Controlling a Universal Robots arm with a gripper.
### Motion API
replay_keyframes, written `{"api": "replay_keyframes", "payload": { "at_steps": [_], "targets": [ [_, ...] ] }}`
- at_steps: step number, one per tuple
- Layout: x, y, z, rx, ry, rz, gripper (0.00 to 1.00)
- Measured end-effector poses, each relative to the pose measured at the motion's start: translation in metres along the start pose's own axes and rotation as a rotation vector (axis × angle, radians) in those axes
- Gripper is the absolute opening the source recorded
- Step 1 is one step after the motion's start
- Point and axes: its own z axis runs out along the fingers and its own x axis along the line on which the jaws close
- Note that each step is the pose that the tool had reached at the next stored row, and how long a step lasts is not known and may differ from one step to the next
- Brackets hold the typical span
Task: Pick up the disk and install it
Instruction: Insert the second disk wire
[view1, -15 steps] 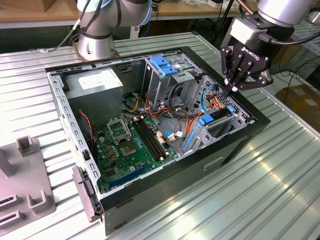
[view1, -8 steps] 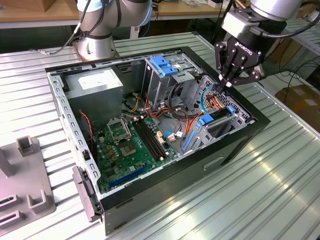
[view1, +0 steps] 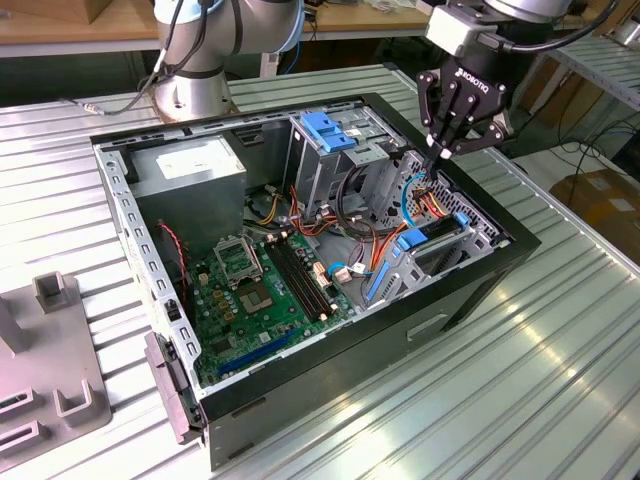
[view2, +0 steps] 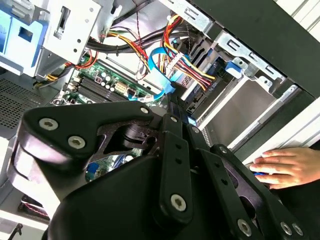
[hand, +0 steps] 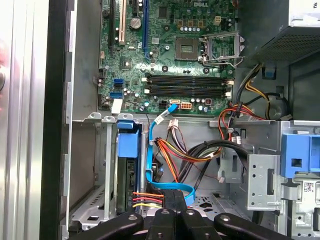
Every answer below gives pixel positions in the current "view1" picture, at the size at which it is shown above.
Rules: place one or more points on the blue expansion slot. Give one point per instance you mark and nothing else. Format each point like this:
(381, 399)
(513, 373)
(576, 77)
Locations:
(255, 353)

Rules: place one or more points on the brown cardboard box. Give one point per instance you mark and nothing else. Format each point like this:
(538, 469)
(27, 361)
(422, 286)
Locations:
(600, 200)

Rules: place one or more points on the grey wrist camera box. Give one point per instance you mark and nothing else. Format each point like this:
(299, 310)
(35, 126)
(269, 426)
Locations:
(450, 27)

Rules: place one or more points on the grey parts rack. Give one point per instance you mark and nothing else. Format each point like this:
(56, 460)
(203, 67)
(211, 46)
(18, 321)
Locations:
(50, 350)

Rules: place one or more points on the blue optical drive latch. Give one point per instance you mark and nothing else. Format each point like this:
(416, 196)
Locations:
(325, 132)

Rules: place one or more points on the white board connector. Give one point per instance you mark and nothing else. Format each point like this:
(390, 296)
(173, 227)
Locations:
(342, 275)

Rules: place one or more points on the metal optical drive cage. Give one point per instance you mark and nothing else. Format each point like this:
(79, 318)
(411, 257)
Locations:
(320, 170)

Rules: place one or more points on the metal slat side table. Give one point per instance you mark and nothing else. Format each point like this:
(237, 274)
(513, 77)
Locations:
(600, 65)

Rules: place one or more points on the metal disk bay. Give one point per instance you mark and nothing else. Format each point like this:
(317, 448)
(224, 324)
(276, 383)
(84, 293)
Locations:
(482, 242)

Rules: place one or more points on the black open PC case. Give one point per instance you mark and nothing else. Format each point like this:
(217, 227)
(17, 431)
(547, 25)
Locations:
(350, 360)

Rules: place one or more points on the CPU socket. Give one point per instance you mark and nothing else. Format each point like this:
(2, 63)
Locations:
(256, 298)

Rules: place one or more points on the black case fan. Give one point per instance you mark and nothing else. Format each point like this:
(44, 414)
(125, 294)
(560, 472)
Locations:
(172, 265)

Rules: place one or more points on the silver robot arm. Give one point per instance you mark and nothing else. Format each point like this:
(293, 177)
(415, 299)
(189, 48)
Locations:
(185, 75)

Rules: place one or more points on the hard disk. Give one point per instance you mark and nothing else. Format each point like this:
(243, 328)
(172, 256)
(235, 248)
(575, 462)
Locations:
(415, 240)

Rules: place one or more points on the grey card retention latch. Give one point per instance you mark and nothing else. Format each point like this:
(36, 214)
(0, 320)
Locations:
(167, 385)

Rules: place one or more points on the black RAM slot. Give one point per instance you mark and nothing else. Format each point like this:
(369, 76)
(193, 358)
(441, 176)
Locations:
(294, 285)
(308, 282)

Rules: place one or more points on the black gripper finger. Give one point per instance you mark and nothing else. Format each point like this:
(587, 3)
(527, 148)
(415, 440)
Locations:
(426, 100)
(482, 137)

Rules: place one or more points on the grey power supply unit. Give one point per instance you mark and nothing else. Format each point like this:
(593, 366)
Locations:
(190, 200)

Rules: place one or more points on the green motherboard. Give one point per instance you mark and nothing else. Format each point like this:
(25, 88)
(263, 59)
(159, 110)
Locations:
(210, 310)

